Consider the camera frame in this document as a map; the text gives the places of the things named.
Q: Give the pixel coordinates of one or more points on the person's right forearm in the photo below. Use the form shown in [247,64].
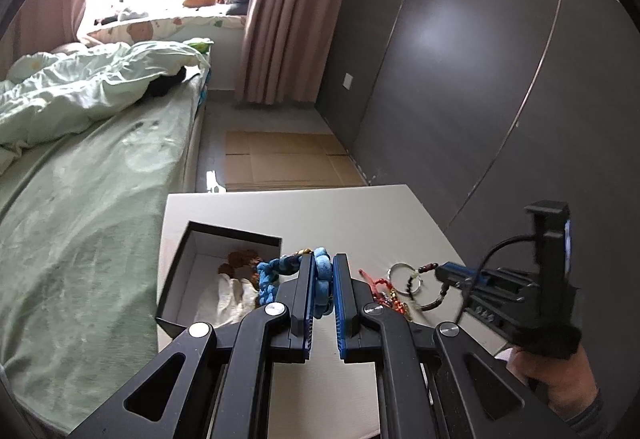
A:
[590,421]

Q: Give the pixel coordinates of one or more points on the flattened cardboard sheet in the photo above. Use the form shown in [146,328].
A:
[290,159]

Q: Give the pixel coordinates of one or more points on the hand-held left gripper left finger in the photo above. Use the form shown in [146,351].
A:
[307,291]

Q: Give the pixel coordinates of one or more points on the light green blanket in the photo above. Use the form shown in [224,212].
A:
[75,84]

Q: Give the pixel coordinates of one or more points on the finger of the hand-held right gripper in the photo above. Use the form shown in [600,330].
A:
[462,270]
[450,279]

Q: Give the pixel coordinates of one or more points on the bear print cushion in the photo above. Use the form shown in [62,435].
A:
[150,26]

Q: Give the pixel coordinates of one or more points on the bed with green sheet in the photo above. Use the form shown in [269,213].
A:
[100,229]

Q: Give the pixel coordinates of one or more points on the black jewelry box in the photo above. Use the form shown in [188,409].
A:
[200,259]

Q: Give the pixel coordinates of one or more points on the small green toy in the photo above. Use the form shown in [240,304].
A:
[199,44]

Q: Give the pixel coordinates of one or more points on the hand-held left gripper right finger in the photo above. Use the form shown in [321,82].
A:
[341,299]

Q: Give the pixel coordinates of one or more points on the dark grey wardrobe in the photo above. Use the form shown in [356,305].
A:
[475,94]

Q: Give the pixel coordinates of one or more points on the white wall socket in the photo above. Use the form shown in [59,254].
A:
[347,79]

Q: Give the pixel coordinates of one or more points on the person's right hand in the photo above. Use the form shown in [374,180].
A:
[565,379]

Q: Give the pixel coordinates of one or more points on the orange plush toy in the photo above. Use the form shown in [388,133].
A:
[200,0]

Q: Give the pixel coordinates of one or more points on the white cloth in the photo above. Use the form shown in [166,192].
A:
[230,299]

